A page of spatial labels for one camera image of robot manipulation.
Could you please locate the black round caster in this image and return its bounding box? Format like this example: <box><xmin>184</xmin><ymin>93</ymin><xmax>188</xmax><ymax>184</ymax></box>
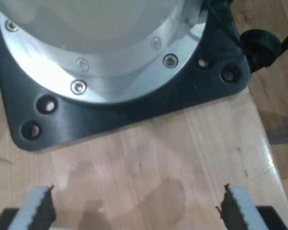
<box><xmin>240</xmin><ymin>28</ymin><xmax>282</xmax><ymax>74</ymax></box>

